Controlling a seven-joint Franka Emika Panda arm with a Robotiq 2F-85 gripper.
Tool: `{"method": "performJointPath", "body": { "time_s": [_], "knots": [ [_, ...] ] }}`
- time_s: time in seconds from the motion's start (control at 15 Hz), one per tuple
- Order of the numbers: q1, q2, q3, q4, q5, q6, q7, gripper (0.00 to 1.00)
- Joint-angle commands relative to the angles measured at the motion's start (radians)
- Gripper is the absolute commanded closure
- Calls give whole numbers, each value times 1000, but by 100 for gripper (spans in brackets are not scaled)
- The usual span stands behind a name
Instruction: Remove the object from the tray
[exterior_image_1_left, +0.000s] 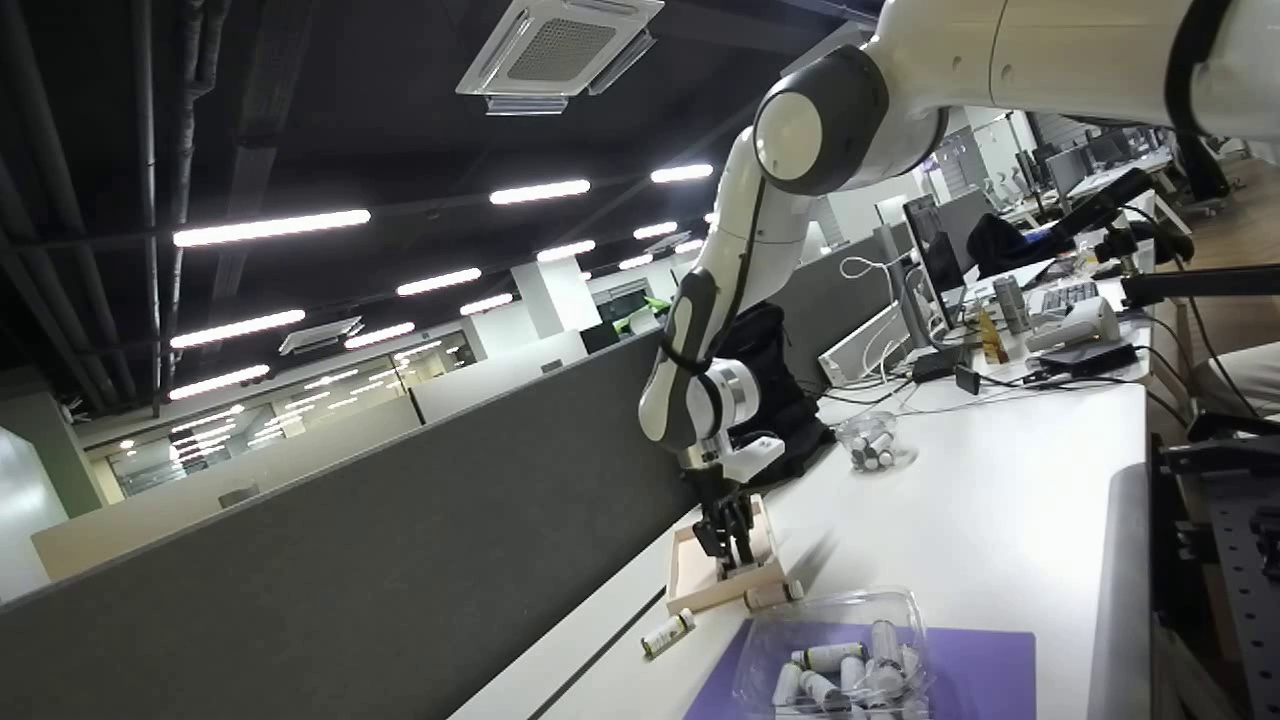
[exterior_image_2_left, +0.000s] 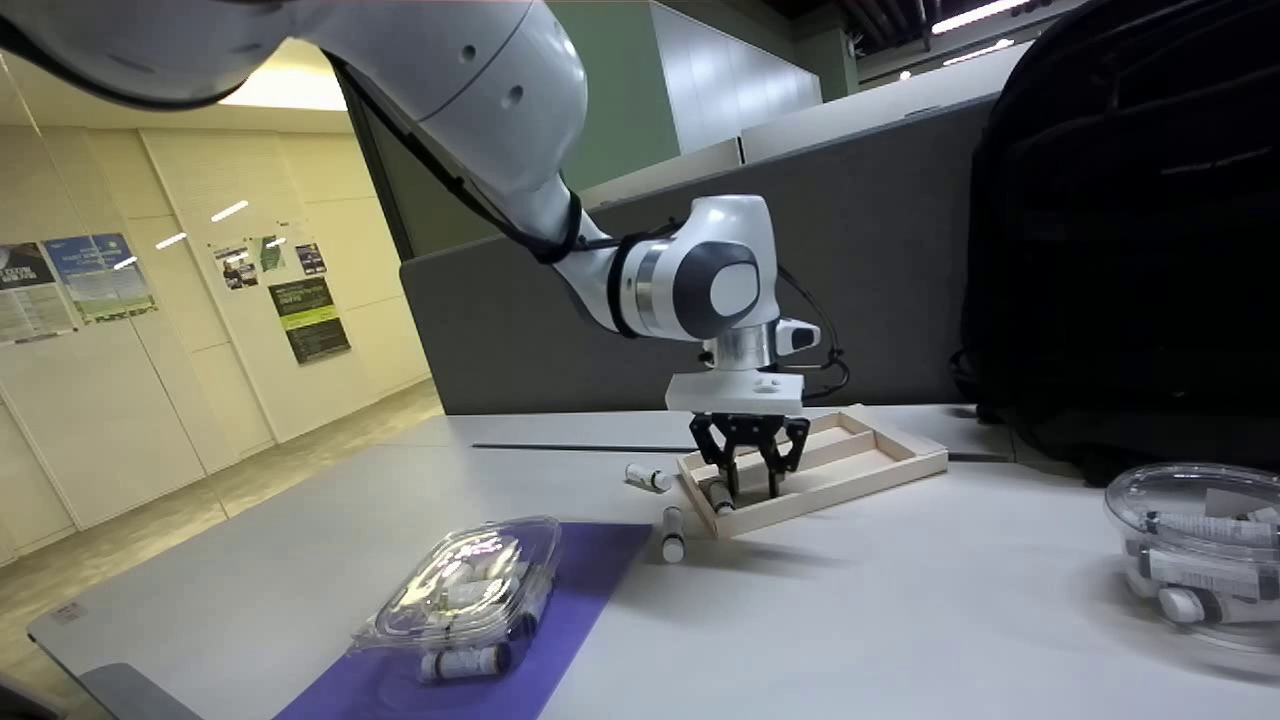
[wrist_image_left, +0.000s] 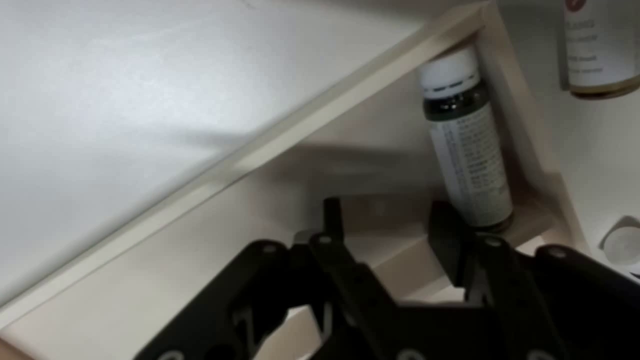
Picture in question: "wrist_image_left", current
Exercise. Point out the light wooden divided tray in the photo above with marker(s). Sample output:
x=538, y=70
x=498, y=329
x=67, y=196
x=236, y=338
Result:
x=201, y=220

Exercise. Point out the small bottle white cap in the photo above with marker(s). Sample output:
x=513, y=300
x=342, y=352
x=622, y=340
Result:
x=627, y=242

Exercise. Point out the small labelled bottle yellowish base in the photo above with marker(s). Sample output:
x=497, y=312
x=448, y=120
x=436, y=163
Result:
x=601, y=47

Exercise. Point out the small dark bottle white label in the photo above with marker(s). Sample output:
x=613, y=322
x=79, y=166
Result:
x=471, y=146

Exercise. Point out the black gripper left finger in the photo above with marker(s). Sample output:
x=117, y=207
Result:
x=267, y=306

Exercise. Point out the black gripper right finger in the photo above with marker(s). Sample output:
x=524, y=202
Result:
x=553, y=306

